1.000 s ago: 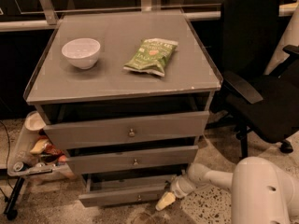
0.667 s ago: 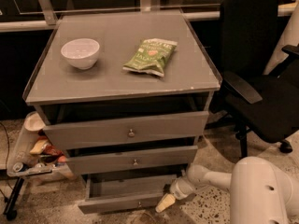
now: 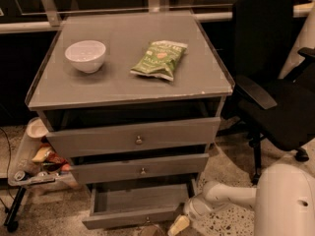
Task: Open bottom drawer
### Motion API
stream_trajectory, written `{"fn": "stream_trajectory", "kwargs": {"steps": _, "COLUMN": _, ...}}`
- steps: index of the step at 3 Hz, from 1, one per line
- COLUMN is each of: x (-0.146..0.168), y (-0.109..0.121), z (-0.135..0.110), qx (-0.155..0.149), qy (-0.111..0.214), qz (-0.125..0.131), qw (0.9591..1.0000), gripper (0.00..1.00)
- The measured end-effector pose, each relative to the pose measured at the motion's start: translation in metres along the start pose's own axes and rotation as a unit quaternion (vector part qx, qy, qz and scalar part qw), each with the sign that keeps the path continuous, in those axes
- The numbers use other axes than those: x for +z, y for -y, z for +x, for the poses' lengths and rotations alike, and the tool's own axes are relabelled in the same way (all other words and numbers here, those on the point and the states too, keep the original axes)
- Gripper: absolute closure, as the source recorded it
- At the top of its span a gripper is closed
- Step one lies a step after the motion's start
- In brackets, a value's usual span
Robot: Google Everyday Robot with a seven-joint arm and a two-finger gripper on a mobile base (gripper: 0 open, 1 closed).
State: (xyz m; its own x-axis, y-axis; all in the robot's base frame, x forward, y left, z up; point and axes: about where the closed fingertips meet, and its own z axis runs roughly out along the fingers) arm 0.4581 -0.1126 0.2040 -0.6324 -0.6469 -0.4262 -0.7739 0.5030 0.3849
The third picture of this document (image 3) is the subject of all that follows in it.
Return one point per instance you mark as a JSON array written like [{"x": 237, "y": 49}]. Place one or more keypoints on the grey bottom drawer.
[{"x": 137, "y": 202}]

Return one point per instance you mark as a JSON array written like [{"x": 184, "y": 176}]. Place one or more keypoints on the grey drawer cabinet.
[{"x": 68, "y": 99}]

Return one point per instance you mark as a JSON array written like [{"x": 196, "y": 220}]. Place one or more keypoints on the grey top drawer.
[{"x": 169, "y": 134}]

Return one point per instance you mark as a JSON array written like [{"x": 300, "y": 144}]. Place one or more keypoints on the metal railing bar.
[{"x": 44, "y": 15}]

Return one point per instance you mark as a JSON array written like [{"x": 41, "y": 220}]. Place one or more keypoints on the white ceramic bowl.
[{"x": 86, "y": 56}]

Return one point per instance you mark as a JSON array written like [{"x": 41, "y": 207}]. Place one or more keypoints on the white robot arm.
[{"x": 283, "y": 202}]

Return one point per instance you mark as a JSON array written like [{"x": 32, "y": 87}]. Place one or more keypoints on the black office chair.
[{"x": 268, "y": 107}]

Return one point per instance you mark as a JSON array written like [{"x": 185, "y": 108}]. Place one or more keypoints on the black bin stand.
[{"x": 11, "y": 223}]

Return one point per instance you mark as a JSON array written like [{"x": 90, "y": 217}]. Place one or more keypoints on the grey middle drawer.
[{"x": 139, "y": 168}]

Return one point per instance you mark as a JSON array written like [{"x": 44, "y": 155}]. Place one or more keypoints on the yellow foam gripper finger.
[{"x": 180, "y": 223}]

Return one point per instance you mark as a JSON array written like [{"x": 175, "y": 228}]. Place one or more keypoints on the grey drawer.
[
  {"x": 137, "y": 202},
  {"x": 139, "y": 168},
  {"x": 169, "y": 134}
]

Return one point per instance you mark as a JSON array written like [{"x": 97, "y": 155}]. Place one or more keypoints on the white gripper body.
[{"x": 194, "y": 207}]

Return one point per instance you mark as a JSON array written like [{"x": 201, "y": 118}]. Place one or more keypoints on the red snack packet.
[{"x": 53, "y": 157}]

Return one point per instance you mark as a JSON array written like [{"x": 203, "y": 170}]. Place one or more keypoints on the green chip bag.
[{"x": 160, "y": 60}]

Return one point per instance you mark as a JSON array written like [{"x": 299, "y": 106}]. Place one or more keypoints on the soda can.
[{"x": 20, "y": 176}]

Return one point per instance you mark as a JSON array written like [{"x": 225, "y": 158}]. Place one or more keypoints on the yellow snack packet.
[{"x": 41, "y": 154}]

